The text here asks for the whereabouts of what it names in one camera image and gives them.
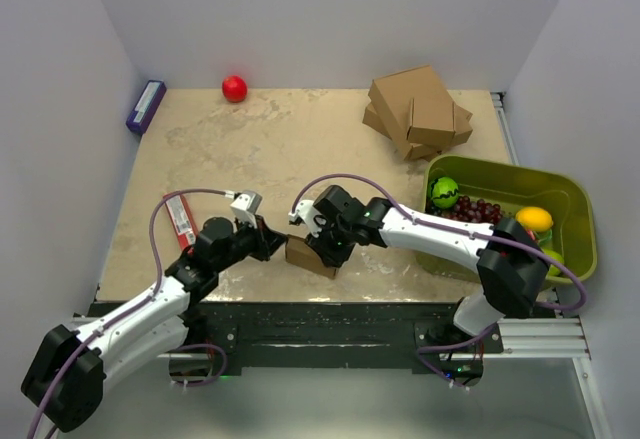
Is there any red rectangular box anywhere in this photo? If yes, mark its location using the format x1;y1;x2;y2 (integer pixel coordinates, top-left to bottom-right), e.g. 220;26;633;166
163;194;198;250

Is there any folded cardboard box front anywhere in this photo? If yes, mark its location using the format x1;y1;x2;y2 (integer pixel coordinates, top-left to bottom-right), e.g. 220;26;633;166
406;97;473;150

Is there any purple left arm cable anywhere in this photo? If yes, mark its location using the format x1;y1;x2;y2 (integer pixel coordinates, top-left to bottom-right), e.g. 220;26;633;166
25;188;234;439

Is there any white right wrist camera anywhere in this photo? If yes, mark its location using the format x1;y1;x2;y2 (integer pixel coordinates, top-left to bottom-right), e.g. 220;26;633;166
288;199;328;237

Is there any yellow lemon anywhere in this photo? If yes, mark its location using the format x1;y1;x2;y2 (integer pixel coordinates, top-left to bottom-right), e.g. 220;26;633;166
515;206;554;233

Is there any folded cardboard box bottom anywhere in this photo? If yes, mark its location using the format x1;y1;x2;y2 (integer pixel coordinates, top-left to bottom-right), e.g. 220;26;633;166
362;103;473;161

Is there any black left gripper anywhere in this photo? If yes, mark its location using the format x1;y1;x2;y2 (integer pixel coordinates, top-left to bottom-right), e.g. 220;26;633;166
215;213;287;274

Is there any brown cardboard box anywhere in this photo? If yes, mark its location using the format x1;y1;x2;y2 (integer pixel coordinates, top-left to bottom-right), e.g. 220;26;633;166
285;235;337;279

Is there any red grapes bunch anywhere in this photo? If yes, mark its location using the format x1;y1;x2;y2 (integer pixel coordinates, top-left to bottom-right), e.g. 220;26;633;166
441;195;504;224

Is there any purple rectangular box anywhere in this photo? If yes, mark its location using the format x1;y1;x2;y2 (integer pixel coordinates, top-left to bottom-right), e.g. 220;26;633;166
126;80;167;136

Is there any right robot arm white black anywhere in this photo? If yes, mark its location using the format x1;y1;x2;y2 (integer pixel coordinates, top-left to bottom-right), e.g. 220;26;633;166
288;185;548;352

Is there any red dragon fruit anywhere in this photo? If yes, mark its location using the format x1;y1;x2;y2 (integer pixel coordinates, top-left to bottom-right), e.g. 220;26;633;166
525;228;539;243

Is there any aluminium frame rail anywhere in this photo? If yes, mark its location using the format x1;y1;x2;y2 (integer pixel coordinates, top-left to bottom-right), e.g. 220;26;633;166
62;90;594;360

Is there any green plastic tub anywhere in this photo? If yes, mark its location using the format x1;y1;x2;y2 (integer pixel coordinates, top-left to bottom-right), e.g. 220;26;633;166
420;155;597;281

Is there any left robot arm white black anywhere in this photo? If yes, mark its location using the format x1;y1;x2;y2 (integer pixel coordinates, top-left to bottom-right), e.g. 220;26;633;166
21;216;287;438

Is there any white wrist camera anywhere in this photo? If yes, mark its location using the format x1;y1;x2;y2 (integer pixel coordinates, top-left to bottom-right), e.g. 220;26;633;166
288;199;328;237
230;190;262;226

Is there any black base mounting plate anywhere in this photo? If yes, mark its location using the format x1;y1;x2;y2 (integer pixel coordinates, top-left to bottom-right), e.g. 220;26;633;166
89;300;556;378

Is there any red apple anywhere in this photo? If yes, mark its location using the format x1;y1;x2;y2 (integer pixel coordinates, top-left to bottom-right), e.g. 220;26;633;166
221;75;248;103

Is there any green watermelon ball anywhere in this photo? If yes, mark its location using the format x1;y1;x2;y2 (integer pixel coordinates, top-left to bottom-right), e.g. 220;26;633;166
428;176;459;209

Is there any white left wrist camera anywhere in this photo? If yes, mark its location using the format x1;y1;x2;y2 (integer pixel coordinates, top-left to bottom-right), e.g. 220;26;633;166
230;190;262;226

